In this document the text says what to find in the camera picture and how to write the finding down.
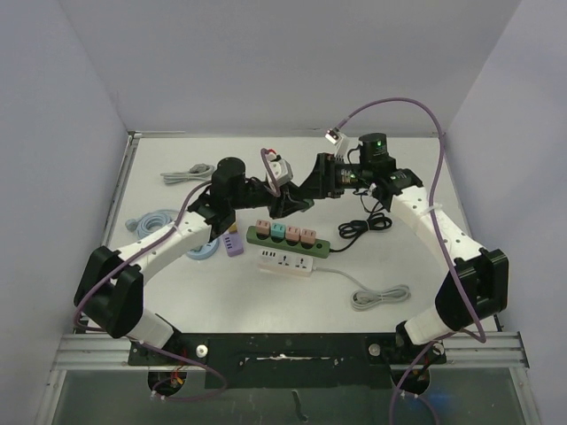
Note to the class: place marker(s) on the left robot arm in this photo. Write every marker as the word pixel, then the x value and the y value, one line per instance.
pixel 111 291

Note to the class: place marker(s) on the teal charger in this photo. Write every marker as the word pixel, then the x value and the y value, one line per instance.
pixel 278 230

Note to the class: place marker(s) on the round blue power strip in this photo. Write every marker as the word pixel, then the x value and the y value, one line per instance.
pixel 203 252

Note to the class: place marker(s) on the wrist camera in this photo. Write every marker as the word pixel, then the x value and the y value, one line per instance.
pixel 339 140
pixel 279 171

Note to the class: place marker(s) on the purple power strip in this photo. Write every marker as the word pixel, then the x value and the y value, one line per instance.
pixel 233 244

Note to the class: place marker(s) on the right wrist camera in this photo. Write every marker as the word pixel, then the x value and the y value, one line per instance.
pixel 339 140

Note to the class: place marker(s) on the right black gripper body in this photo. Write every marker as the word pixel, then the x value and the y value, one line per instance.
pixel 334 171

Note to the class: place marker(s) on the green power strip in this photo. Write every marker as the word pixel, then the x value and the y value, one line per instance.
pixel 320 249

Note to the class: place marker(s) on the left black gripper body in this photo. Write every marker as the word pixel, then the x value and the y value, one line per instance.
pixel 274 203

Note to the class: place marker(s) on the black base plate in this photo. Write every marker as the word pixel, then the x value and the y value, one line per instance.
pixel 293 360

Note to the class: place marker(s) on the pink charger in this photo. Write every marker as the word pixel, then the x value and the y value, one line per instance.
pixel 308 236
pixel 292 234
pixel 263 227

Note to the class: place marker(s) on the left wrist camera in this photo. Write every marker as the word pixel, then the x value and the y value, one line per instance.
pixel 279 171

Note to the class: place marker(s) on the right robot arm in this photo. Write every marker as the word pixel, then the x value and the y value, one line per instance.
pixel 476 284

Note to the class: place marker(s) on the white power strip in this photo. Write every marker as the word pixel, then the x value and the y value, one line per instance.
pixel 284 262

